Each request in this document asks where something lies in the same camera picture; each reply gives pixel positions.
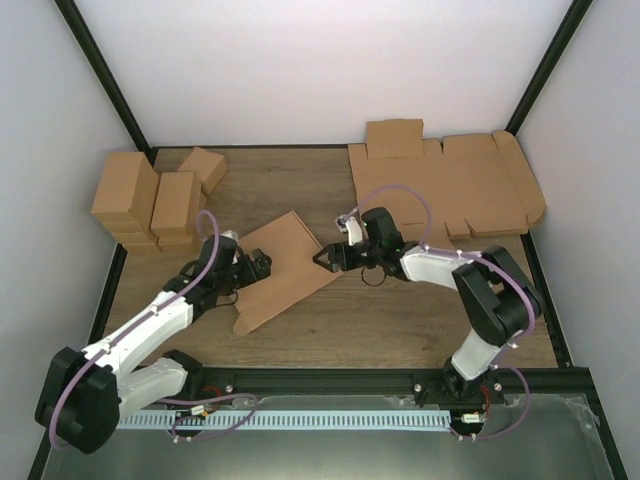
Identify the light blue slotted cable duct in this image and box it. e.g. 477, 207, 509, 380
117, 409, 451, 432

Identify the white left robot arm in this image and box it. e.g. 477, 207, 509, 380
34, 232, 272, 454

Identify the black frame post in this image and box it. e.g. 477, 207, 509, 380
54, 0, 153, 162
505, 0, 593, 136

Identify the tall folded cardboard box stack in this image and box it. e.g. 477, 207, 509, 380
91, 152, 160, 253

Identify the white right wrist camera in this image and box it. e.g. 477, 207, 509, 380
335, 213, 363, 246

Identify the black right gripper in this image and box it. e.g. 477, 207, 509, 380
313, 242, 383, 274

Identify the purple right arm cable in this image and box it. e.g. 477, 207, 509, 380
352, 185, 539, 444

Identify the tilted small cardboard box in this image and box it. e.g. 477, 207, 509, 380
177, 147, 228, 197

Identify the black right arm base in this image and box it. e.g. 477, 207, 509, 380
411, 369, 504, 409

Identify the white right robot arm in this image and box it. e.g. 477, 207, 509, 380
312, 207, 544, 403

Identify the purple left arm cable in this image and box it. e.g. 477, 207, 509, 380
49, 209, 259, 449

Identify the black right frame post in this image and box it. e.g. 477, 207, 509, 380
505, 0, 593, 136

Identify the black left frame post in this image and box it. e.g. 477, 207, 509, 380
54, 0, 153, 162

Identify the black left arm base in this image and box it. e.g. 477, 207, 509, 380
169, 367, 235, 401

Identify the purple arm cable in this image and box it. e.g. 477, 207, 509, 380
49, 209, 259, 449
352, 185, 539, 444

